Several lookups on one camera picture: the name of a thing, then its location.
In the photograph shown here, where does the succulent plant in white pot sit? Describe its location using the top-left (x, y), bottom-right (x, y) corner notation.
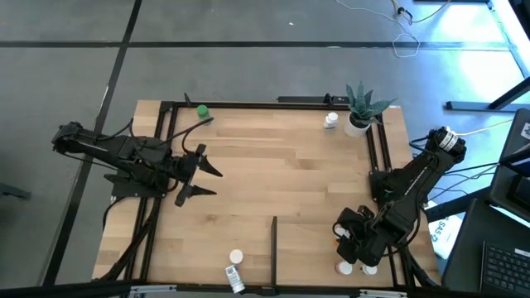
top-left (343, 80), bottom-right (398, 138)

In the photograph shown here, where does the white floor cable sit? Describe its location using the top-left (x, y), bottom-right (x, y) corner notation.
top-left (333, 0), bottom-right (422, 59)

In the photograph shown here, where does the black desk foot bar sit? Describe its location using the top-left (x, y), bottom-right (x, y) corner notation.
top-left (425, 186), bottom-right (494, 224)

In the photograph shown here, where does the black cable plug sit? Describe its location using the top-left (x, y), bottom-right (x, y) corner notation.
top-left (391, 0), bottom-right (415, 24)

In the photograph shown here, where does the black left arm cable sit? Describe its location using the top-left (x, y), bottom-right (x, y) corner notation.
top-left (181, 117), bottom-right (215, 155)

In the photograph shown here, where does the black desk leg frame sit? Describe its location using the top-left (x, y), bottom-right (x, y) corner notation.
top-left (446, 76), bottom-right (530, 113)

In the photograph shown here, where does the black laptop keyboard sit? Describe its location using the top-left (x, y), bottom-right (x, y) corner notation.
top-left (479, 239), bottom-right (530, 298)

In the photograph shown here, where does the black floor stand foot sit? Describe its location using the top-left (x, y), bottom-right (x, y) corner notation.
top-left (0, 180), bottom-right (32, 200)

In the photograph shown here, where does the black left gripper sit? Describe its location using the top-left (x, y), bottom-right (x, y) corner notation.
top-left (167, 143), bottom-right (224, 208)

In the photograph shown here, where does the black aluminium table frame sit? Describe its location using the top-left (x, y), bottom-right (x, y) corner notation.
top-left (94, 99), bottom-right (442, 291)

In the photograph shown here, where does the black desk surface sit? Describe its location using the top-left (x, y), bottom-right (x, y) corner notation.
top-left (441, 198), bottom-right (530, 298)

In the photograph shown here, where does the silver metal bracket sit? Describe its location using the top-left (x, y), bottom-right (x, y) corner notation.
top-left (129, 284), bottom-right (178, 298)
top-left (358, 288), bottom-right (409, 298)

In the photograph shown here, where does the green caffeine pill bottle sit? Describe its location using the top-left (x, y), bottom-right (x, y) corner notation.
top-left (195, 103), bottom-right (213, 125)

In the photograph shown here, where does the tall white bottle grey label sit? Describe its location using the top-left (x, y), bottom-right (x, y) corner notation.
top-left (224, 264), bottom-right (246, 295)

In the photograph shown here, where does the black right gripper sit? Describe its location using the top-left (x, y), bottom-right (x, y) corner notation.
top-left (332, 204), bottom-right (394, 268)

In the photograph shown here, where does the black rig front beam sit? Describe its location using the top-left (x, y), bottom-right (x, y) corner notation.
top-left (0, 280), bottom-right (530, 298)

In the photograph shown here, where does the black bracket bar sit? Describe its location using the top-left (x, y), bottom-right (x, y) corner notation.
top-left (276, 94), bottom-right (349, 105)

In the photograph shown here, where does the dark grey computer equipment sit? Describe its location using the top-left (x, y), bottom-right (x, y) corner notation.
top-left (489, 108), bottom-right (530, 224)

